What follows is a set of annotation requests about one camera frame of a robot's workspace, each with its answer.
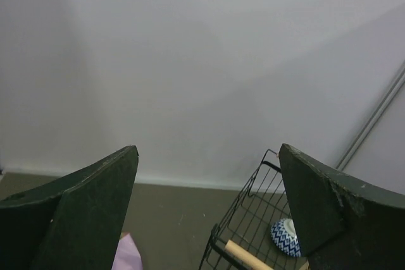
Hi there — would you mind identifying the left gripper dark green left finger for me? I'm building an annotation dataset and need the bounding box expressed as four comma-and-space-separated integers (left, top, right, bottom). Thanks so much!
1, 145, 139, 269

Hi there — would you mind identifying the purple pink wrapping paper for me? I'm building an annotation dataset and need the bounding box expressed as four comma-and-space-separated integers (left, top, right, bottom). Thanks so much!
111, 233, 143, 270

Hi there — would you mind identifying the aluminium corner post right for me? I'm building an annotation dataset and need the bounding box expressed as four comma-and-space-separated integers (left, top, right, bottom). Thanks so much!
335, 62, 404, 171

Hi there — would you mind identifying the blue white patterned bowl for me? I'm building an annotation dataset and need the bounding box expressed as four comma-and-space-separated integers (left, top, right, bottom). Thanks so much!
270, 218, 301, 258

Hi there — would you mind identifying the near wooden basket handle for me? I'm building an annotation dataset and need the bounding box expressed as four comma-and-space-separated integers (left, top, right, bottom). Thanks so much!
225, 240, 273, 270

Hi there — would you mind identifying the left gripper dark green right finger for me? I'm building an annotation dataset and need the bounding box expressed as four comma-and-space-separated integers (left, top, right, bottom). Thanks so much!
278, 144, 404, 269

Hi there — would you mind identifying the black wire basket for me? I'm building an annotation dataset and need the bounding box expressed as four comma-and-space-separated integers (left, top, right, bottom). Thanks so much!
199, 149, 309, 269

